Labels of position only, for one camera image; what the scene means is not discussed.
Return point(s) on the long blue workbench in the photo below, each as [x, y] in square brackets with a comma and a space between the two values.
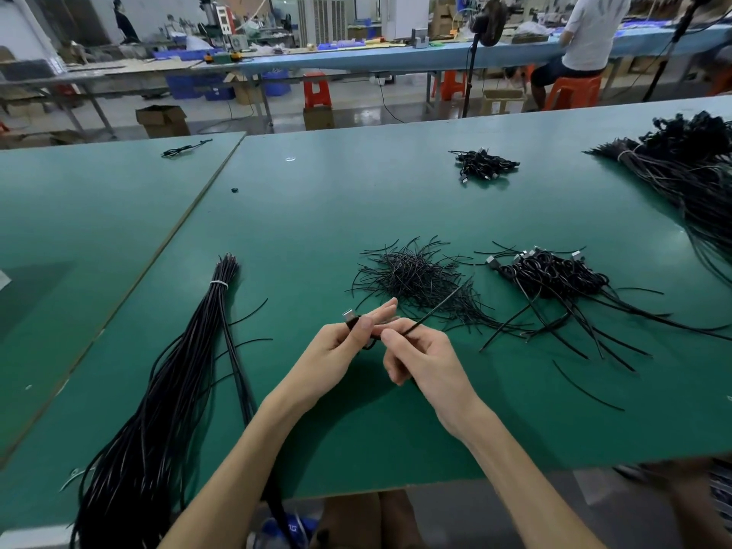
[412, 57]

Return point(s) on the person's brown shorts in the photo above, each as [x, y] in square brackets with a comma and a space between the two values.
[366, 520]

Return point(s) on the person's right forearm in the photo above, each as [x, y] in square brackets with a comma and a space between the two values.
[526, 492]

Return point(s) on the person's left hand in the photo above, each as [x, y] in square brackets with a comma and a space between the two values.
[332, 354]

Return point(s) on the red plastic stool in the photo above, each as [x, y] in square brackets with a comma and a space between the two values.
[317, 91]

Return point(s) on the person's left forearm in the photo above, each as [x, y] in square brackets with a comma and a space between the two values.
[235, 480]

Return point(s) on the open cardboard box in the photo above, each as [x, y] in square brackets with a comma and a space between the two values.
[161, 121]

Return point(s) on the black tripod stand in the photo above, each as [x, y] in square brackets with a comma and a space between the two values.
[675, 40]

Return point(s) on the orange plastic stool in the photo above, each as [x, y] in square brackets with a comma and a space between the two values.
[450, 85]
[573, 92]

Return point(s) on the person's right leg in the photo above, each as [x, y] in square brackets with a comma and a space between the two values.
[704, 503]

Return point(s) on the black fan on stand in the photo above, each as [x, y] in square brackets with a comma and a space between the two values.
[486, 19]

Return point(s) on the large white box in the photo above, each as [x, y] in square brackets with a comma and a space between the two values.
[4, 280]

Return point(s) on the person's right hand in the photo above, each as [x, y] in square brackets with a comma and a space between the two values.
[432, 371]

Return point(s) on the blue plastic item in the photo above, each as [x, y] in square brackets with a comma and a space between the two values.
[286, 526]

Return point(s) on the small cardboard box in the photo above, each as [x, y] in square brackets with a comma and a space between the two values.
[319, 117]

